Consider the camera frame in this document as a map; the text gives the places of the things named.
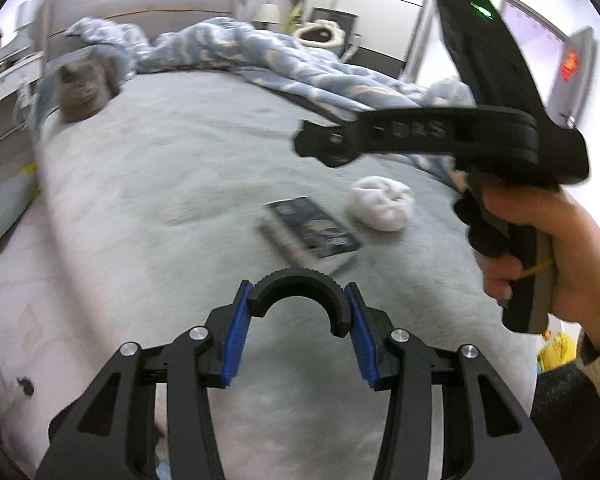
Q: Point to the white dressing table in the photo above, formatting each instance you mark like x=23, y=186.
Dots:
x=2, y=105

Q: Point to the grey padded headboard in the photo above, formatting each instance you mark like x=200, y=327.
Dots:
x=140, y=5

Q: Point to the dark grey clothing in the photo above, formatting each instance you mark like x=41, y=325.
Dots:
x=570, y=425

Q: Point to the yellow packet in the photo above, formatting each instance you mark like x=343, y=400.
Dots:
x=557, y=352

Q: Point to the white rolled socks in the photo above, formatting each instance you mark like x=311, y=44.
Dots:
x=382, y=205

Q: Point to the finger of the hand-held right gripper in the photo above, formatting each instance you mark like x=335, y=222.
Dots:
x=325, y=140

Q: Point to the red door decoration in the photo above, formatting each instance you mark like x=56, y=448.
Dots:
x=570, y=66

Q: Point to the white wardrobe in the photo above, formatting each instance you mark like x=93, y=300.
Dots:
x=380, y=5

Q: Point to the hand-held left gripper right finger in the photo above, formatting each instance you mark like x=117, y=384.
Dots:
x=364, y=345

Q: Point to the small black floor object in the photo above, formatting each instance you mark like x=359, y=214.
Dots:
x=27, y=386

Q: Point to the bed with grey-green blanket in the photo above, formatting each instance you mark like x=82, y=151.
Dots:
x=180, y=185

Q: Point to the person's right hand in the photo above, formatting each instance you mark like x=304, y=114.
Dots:
x=580, y=260

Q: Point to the grey cat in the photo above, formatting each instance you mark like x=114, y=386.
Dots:
x=87, y=92

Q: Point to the blue-grey pillow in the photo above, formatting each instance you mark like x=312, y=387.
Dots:
x=49, y=95

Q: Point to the dark cover book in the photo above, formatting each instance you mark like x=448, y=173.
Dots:
x=312, y=230

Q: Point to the grey floor cushion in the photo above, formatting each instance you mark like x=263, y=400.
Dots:
x=7, y=210

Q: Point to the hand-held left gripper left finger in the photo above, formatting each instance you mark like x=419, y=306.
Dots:
x=235, y=340

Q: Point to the blue patterned duvet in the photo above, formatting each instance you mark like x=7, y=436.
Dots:
x=280, y=60

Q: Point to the open shelf with items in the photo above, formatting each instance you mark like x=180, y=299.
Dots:
x=295, y=0

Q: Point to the yellow plastic bag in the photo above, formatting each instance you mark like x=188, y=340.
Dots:
x=29, y=169

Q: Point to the white table lamp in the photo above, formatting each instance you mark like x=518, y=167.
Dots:
x=266, y=16

